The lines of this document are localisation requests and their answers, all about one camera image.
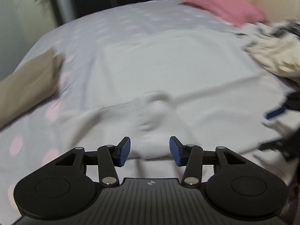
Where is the folded beige garment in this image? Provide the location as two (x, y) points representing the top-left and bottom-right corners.
(1, 48), (65, 128)

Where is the dark floral patterned garment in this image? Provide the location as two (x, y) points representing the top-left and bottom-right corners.
(234, 17), (300, 45)

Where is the white sweatshirt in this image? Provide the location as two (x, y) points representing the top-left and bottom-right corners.
(55, 28), (297, 183)

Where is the grey pink polka-dot bedspread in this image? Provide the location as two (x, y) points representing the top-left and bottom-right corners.
(1, 0), (229, 224)

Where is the cream knit garment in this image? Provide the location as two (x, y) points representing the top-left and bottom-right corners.
(244, 34), (299, 79)

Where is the pink pillow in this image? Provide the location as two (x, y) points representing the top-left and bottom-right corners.
(179, 0), (268, 27)

